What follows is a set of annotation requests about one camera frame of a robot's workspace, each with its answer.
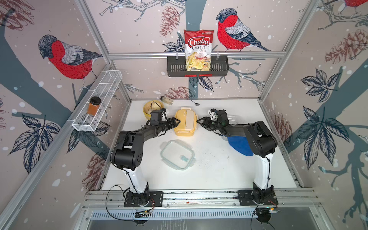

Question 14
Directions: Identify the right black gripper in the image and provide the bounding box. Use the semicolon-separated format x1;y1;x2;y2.
195;117;221;131

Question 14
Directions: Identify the yellow lunch box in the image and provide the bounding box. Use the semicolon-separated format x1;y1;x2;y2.
174;107;198;137

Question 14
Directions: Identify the clear lunch box lid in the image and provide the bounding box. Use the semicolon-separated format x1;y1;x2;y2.
160;140;196;171

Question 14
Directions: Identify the blue cleaning cloth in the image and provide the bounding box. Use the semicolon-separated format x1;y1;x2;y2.
228;137;254;157

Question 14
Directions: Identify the clear plastic lunch box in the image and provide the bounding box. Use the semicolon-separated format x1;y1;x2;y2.
227;115;239;125

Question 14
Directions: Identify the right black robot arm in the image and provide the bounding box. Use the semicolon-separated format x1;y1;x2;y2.
196;109;278;206

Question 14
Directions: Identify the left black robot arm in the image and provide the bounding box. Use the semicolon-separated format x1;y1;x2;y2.
110;108;181;207

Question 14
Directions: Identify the small spice jar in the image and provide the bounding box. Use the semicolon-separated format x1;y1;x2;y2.
160;96;173;105

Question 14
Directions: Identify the yellow bamboo steamer basket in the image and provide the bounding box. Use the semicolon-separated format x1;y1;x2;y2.
143;101;164;120

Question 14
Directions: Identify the orange jar black lid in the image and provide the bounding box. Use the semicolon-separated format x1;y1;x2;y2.
87;96;102;116

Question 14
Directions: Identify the red cassava chips bag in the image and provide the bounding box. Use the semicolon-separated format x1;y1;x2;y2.
184;30;214;71

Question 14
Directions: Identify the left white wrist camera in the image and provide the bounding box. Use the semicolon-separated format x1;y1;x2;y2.
159;110;168;121

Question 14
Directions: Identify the black wall basket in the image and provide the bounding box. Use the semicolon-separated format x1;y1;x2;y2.
167;56;229;77

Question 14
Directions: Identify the white wire shelf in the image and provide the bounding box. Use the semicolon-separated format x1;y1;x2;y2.
72;70;122;132

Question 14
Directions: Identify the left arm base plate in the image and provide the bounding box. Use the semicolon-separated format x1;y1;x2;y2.
124;191;163;208

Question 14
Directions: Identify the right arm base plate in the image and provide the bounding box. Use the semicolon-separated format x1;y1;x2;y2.
237;190;278;206

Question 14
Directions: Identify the aluminium mounting rail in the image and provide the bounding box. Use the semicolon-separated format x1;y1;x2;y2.
80;187;322;211

